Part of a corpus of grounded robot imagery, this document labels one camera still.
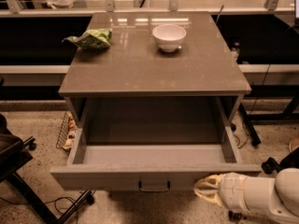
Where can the yellow foam covered gripper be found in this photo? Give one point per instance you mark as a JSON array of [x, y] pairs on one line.
[[233, 188]]

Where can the grey top drawer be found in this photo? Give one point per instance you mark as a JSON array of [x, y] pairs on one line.
[[121, 141]]

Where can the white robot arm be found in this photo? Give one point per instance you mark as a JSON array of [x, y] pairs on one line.
[[276, 197]]

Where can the grey cabinet with glossy top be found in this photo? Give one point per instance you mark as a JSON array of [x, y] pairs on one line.
[[135, 67]]

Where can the black table leg right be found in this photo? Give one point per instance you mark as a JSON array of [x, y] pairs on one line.
[[255, 138]]

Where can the black office chair right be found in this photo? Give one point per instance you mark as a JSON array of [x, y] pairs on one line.
[[290, 161]]

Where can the black office chair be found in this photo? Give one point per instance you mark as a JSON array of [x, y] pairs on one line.
[[290, 161], [13, 156]]

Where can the white ceramic bowl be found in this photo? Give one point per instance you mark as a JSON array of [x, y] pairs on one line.
[[169, 37]]

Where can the green chip bag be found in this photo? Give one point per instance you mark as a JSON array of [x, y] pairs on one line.
[[94, 39]]

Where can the black office chair left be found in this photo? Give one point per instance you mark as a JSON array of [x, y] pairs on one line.
[[13, 156]]

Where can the black drawer handle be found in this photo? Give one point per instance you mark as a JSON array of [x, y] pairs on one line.
[[154, 187]]

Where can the wire basket with snacks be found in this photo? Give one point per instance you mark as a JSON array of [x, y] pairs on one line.
[[67, 133]]

